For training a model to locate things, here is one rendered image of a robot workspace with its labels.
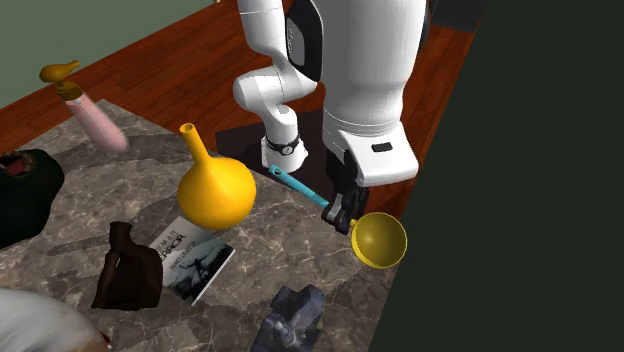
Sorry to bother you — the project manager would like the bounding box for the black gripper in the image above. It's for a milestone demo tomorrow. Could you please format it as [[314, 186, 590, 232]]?
[[321, 149, 371, 236]]

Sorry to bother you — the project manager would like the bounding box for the grey-blue figure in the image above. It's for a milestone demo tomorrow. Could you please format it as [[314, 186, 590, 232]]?
[[249, 284, 327, 352]]

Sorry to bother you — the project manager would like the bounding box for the dark robot stand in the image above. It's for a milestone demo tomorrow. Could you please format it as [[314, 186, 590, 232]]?
[[215, 108, 373, 208]]

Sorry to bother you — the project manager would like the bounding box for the yellow long-necked vase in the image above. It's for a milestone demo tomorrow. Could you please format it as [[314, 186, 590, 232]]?
[[176, 122, 258, 232]]

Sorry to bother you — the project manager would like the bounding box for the grey and white book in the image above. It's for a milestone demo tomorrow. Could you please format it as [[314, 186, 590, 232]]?
[[147, 215, 237, 308]]

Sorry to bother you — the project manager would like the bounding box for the dark brown figure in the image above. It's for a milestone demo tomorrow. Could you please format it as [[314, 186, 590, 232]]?
[[90, 221, 165, 312]]

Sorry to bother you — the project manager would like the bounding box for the pink bottle with yellow pump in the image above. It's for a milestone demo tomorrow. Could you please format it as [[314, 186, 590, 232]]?
[[38, 59, 131, 154]]

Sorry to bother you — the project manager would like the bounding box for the dark round container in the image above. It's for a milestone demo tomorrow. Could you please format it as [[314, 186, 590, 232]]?
[[0, 148, 66, 250]]

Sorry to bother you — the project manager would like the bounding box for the white rounded object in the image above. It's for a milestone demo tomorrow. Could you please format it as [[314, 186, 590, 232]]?
[[0, 286, 114, 352]]

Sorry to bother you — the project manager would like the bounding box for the yellow ladle with blue handle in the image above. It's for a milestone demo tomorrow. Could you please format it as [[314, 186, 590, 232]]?
[[267, 164, 409, 271]]

